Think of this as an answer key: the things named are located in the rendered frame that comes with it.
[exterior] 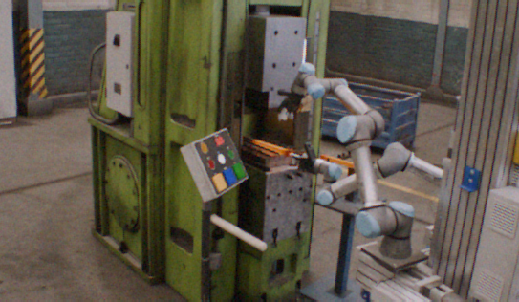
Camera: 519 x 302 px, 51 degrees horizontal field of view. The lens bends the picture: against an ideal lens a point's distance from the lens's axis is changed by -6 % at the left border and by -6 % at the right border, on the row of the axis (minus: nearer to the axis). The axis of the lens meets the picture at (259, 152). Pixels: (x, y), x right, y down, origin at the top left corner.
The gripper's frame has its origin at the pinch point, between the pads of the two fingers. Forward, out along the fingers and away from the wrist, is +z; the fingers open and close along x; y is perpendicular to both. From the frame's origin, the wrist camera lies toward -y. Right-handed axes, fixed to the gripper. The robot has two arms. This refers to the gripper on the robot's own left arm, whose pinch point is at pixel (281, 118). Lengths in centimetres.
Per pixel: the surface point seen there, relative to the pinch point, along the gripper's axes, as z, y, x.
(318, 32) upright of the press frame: -24, -43, 52
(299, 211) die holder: 59, 22, 26
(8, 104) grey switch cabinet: 335, -438, 1
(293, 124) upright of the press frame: 26.4, -18.4, 36.9
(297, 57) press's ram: -19.8, -25.3, 22.2
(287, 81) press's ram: -8.1, -19.2, 15.2
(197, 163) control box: 9, 12, -58
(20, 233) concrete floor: 200, -117, -90
